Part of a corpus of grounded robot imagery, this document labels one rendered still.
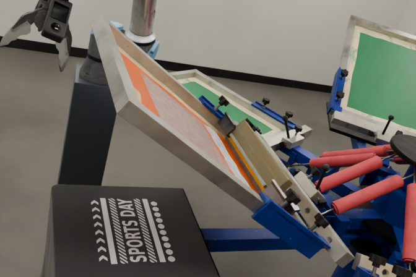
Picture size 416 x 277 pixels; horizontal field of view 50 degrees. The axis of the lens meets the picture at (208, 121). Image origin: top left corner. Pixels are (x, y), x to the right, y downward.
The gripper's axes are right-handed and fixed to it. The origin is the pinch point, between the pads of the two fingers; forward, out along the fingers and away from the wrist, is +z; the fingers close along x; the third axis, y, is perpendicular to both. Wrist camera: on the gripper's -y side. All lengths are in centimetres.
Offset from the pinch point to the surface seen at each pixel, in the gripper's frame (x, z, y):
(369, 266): -102, 5, -38
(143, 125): -20.6, -7.9, -29.2
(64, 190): -31, 47, 19
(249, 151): -74, 2, 3
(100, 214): -41, 44, 6
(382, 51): -194, -53, 102
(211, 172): -42, -3, -29
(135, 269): -48, 42, -17
